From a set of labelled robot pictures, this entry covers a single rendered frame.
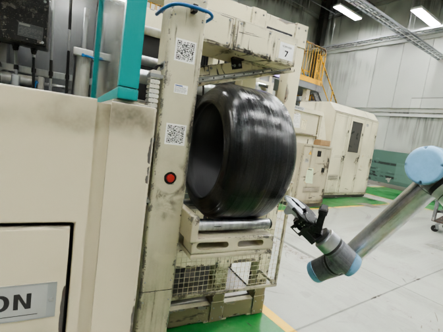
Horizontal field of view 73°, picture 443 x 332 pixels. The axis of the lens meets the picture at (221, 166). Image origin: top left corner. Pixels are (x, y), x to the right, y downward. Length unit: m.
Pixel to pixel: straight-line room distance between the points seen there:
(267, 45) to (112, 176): 1.36
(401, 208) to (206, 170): 0.85
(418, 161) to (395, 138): 12.19
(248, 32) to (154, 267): 1.12
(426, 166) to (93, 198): 0.92
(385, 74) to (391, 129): 2.22
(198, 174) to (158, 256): 0.48
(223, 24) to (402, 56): 12.63
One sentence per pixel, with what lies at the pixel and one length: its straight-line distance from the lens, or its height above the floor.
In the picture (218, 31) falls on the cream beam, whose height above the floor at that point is 1.69.
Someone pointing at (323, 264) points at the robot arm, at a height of 0.79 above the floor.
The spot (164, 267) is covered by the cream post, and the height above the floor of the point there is 0.72.
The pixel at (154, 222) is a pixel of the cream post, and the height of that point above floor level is 0.89.
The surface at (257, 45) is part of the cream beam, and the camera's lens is 1.56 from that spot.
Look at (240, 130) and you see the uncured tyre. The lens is 1.01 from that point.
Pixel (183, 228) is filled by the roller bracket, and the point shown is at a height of 0.88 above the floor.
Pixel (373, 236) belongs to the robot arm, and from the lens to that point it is 1.32.
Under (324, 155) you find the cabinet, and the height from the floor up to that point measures 1.06.
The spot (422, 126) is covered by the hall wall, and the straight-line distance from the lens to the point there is 12.95.
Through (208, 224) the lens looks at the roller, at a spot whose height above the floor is 0.91.
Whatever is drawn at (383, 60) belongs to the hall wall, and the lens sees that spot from 14.20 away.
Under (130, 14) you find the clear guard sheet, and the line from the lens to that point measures 0.32.
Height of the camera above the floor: 1.25
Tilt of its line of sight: 7 degrees down
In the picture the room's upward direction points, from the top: 8 degrees clockwise
